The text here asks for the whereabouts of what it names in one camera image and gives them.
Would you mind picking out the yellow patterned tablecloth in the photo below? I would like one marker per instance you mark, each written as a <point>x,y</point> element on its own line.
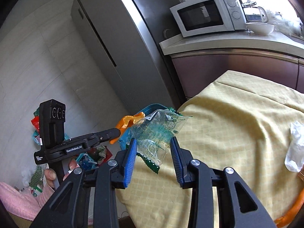
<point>239,121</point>

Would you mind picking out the white microwave oven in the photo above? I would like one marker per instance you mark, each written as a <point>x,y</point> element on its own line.
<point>197,17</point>

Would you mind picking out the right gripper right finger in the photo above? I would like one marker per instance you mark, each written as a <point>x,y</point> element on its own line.
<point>238,205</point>

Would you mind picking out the orange peel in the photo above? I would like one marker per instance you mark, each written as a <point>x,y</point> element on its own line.
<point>127,122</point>

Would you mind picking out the white tissue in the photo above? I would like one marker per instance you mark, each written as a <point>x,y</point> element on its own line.
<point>294,156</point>

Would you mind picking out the person's left hand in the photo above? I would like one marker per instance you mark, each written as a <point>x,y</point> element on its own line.
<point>51,177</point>

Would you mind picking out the white bowl on counter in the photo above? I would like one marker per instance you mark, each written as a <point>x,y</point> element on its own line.
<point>260,28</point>

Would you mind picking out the green clear plastic wrapper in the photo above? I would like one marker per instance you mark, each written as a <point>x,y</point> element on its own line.
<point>153,134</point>

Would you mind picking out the glass electric kettle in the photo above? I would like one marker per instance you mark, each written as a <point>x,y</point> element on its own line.
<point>254,13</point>

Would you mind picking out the silver refrigerator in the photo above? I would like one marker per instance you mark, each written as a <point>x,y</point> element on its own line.
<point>123,37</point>

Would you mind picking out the pink sleeve forearm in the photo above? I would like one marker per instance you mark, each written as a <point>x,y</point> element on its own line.
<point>24,204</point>

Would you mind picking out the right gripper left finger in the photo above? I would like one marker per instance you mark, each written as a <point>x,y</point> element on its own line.
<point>69,205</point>

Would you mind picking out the kitchen counter with cabinets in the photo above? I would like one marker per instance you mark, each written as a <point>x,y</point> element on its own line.
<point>199,60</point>

